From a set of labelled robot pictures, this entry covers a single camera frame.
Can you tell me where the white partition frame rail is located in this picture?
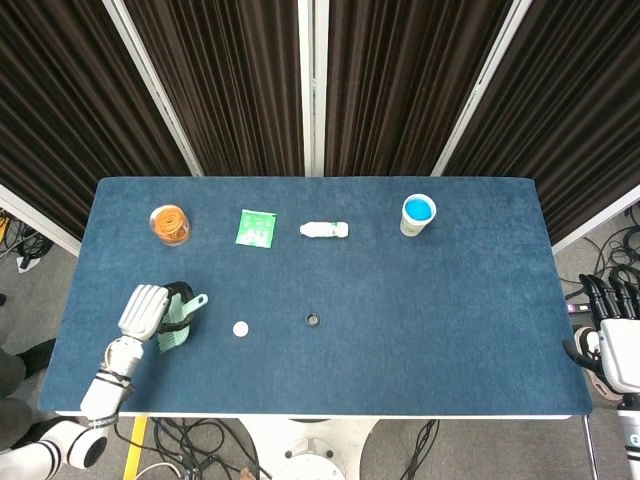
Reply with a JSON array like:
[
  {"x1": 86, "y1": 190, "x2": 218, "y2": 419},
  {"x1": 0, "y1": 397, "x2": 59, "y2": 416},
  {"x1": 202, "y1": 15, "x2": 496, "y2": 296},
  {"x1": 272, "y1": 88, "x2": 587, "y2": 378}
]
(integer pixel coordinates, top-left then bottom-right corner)
[
  {"x1": 0, "y1": 183, "x2": 82, "y2": 258},
  {"x1": 551, "y1": 184, "x2": 640, "y2": 254}
]

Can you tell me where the black cable bundle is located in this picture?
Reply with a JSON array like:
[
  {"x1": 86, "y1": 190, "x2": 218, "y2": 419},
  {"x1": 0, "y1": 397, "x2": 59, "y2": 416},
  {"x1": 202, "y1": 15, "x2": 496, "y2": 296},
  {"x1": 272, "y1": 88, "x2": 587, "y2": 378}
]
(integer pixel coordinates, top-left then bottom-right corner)
[
  {"x1": 149, "y1": 417, "x2": 266, "y2": 480},
  {"x1": 398, "y1": 418, "x2": 442, "y2": 480},
  {"x1": 0, "y1": 209, "x2": 54, "y2": 266},
  {"x1": 582, "y1": 203, "x2": 640, "y2": 281}
]

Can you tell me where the white cup with blue lid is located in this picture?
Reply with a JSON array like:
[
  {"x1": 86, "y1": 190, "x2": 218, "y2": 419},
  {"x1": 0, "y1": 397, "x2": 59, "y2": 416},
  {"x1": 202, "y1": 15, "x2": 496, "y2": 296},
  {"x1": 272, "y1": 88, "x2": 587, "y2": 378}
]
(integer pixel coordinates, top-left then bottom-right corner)
[{"x1": 399, "y1": 194, "x2": 438, "y2": 238}]

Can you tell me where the blue felt table mat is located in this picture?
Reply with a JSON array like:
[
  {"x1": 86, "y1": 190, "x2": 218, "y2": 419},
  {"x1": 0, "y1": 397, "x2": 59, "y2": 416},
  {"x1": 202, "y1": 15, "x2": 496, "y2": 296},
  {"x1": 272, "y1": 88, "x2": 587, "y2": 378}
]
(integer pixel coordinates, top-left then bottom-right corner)
[{"x1": 38, "y1": 175, "x2": 594, "y2": 417}]

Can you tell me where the green sachet packet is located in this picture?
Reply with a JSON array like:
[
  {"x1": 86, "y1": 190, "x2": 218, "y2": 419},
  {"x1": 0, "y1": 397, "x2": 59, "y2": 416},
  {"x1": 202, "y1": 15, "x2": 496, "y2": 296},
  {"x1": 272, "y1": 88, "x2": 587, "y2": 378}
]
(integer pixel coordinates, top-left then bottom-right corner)
[{"x1": 234, "y1": 208, "x2": 278, "y2": 248}]

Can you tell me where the white partition frame post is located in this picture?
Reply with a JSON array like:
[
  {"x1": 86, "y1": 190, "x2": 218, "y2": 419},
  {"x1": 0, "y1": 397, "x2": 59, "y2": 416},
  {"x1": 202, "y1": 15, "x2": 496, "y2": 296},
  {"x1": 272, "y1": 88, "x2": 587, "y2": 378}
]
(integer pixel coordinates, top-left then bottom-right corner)
[
  {"x1": 102, "y1": 0, "x2": 204, "y2": 177},
  {"x1": 430, "y1": 0, "x2": 534, "y2": 177},
  {"x1": 297, "y1": 0, "x2": 329, "y2": 177}
]

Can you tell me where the small white plastic bottle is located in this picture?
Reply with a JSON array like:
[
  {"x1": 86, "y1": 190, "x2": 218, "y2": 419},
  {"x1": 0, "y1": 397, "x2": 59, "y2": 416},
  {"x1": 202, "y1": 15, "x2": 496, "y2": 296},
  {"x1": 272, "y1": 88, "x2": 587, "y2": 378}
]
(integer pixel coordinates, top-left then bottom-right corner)
[{"x1": 299, "y1": 220, "x2": 350, "y2": 240}]

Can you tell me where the green and white brush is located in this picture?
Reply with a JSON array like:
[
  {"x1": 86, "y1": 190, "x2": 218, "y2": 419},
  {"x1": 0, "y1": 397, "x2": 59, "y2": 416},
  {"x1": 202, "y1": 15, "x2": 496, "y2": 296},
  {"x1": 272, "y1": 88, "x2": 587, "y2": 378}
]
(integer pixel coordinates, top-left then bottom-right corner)
[{"x1": 157, "y1": 293, "x2": 210, "y2": 356}]

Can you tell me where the clear jar with orange contents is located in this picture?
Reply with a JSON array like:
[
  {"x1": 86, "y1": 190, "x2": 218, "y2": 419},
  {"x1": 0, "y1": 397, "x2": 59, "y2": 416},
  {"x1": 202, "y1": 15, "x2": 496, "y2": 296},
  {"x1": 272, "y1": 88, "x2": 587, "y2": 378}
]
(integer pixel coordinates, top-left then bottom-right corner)
[{"x1": 149, "y1": 203, "x2": 192, "y2": 247}]

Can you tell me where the yellow floor tape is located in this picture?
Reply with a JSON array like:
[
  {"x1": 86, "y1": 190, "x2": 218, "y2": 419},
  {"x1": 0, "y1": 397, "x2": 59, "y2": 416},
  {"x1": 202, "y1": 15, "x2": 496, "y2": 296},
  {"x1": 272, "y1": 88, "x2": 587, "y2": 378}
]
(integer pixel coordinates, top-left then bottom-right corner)
[{"x1": 122, "y1": 417, "x2": 149, "y2": 477}]

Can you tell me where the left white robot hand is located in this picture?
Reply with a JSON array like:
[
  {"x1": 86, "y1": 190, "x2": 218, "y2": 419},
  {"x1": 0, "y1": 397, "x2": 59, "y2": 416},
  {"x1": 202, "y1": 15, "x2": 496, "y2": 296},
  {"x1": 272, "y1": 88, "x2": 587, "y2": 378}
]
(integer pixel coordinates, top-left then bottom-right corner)
[{"x1": 117, "y1": 281, "x2": 197, "y2": 342}]

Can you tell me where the grey metal table leg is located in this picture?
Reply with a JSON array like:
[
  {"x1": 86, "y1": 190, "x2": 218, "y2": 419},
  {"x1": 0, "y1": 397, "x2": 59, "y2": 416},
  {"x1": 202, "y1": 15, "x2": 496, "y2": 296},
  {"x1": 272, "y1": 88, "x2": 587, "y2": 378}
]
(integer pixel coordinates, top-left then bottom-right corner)
[{"x1": 581, "y1": 416, "x2": 600, "y2": 480}]

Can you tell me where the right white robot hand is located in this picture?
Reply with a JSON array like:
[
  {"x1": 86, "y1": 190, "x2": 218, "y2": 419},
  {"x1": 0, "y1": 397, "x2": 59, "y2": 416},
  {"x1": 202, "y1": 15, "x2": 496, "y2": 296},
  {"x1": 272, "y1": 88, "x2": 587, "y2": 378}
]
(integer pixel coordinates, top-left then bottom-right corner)
[{"x1": 562, "y1": 269, "x2": 640, "y2": 395}]

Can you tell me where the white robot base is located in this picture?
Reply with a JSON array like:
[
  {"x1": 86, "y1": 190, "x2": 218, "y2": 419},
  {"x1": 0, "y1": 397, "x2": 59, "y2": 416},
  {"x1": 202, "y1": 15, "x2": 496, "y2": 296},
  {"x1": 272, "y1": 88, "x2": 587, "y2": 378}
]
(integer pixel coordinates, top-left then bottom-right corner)
[{"x1": 234, "y1": 417, "x2": 377, "y2": 480}]

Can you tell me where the dark pleated partition panel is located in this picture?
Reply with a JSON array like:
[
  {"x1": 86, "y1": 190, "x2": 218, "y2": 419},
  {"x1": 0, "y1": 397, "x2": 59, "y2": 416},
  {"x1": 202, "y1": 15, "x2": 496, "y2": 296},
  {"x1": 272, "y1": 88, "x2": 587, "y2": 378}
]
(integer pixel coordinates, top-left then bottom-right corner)
[
  {"x1": 444, "y1": 0, "x2": 640, "y2": 246},
  {"x1": 122, "y1": 0, "x2": 306, "y2": 177},
  {"x1": 324, "y1": 0, "x2": 516, "y2": 177},
  {"x1": 0, "y1": 0, "x2": 192, "y2": 241}
]

